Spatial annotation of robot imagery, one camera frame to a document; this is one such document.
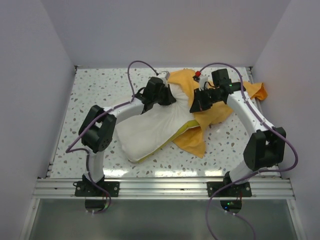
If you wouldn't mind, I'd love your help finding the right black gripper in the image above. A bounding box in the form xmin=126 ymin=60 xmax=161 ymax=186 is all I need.
xmin=189 ymin=87 xmax=222 ymax=114

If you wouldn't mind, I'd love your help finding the white pillow yellow edge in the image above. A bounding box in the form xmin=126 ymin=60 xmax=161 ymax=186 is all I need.
xmin=115 ymin=84 xmax=199 ymax=163

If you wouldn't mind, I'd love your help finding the orange pillowcase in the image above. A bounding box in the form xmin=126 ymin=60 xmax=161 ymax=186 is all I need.
xmin=166 ymin=69 xmax=268 ymax=159

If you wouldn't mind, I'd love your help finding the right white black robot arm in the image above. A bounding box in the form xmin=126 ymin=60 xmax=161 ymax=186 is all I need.
xmin=189 ymin=68 xmax=286 ymax=197

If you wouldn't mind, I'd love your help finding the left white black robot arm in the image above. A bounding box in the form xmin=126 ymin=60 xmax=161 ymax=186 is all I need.
xmin=78 ymin=73 xmax=176 ymax=197

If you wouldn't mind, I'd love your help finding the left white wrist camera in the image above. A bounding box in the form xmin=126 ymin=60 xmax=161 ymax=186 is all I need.
xmin=158 ymin=71 xmax=170 ymax=80

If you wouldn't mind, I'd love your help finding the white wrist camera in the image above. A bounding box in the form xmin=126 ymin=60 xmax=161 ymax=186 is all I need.
xmin=158 ymin=71 xmax=170 ymax=80
xmin=193 ymin=71 xmax=208 ymax=91

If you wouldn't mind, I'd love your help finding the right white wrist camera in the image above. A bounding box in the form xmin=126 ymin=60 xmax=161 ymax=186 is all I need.
xmin=193 ymin=71 xmax=208 ymax=91

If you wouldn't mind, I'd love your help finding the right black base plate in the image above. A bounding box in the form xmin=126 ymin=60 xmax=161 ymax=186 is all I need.
xmin=206 ymin=181 xmax=252 ymax=198

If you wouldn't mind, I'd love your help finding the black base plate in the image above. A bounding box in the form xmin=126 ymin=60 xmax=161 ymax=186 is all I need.
xmin=72 ymin=181 xmax=120 ymax=197
xmin=206 ymin=181 xmax=252 ymax=198

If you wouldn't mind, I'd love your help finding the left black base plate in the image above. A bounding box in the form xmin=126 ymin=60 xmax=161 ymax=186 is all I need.
xmin=72 ymin=181 xmax=120 ymax=197

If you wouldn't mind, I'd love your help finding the aluminium mounting rail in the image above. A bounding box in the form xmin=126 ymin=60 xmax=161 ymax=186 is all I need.
xmin=32 ymin=177 xmax=295 ymax=200

